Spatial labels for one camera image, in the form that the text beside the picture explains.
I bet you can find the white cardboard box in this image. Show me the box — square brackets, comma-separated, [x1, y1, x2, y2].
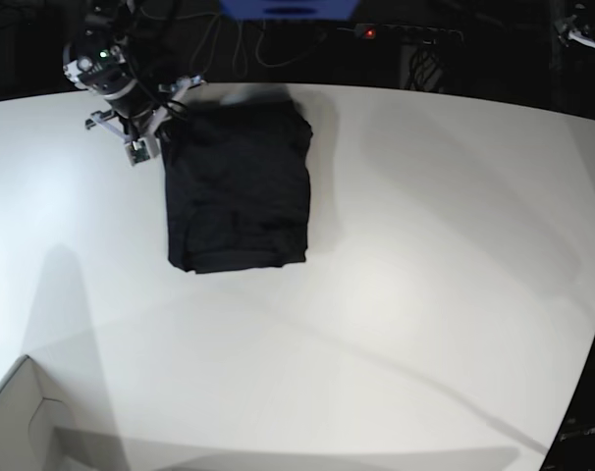
[0, 355, 81, 470]

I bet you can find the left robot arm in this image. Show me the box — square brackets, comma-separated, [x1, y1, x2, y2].
[554, 0, 595, 50]

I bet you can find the black t-shirt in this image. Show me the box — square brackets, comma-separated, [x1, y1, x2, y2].
[158, 97, 313, 275]

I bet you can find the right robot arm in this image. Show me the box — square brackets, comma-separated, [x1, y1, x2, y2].
[63, 1, 205, 165]

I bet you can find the black power strip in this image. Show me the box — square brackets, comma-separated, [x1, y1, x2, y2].
[352, 24, 464, 45]

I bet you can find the blue plastic bin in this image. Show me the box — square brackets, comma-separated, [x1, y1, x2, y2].
[220, 0, 359, 21]

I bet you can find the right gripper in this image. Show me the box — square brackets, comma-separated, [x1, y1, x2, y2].
[84, 76, 206, 152]

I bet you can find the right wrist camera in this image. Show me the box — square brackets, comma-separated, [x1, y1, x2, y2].
[124, 137, 161, 166]

